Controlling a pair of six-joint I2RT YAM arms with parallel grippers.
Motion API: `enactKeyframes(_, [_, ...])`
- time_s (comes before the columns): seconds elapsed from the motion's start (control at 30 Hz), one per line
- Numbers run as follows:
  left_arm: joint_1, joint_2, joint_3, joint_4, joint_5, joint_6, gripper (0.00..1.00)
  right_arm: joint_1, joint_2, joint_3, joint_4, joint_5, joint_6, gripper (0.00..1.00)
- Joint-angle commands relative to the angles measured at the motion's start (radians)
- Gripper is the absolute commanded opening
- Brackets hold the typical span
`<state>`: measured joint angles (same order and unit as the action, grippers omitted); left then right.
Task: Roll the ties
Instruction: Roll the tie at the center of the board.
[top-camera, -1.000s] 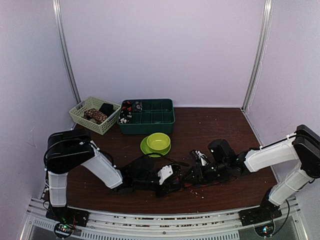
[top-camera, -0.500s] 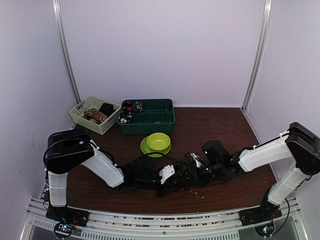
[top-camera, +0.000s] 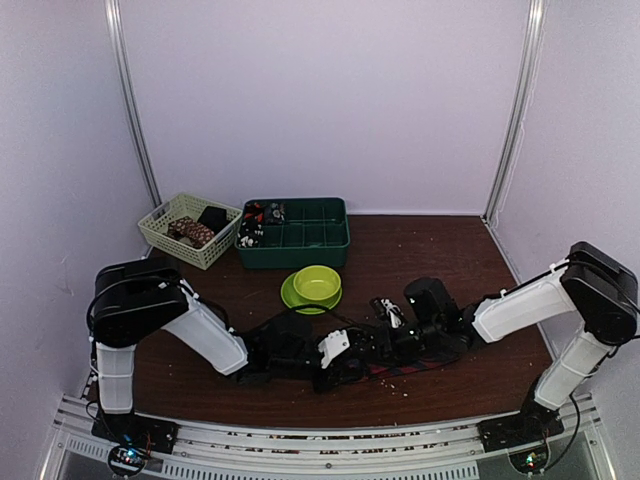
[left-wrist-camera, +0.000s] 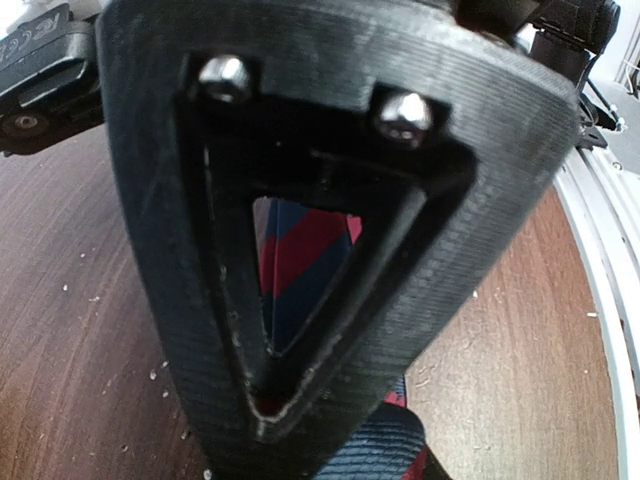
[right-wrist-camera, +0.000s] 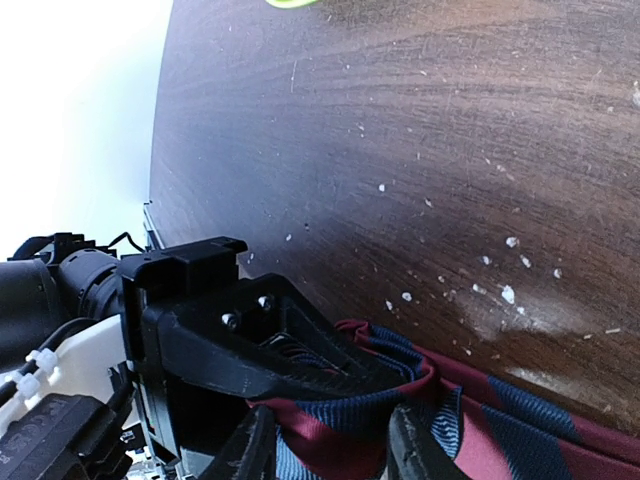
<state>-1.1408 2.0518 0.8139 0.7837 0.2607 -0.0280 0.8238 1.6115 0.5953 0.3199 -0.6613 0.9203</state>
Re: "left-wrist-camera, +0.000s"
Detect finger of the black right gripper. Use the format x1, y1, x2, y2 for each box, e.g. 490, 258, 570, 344
97, 1, 577, 479

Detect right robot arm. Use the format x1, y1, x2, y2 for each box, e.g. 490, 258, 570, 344
97, 1, 620, 479

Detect red navy striped tie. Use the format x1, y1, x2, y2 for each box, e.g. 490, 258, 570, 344
254, 197, 431, 480

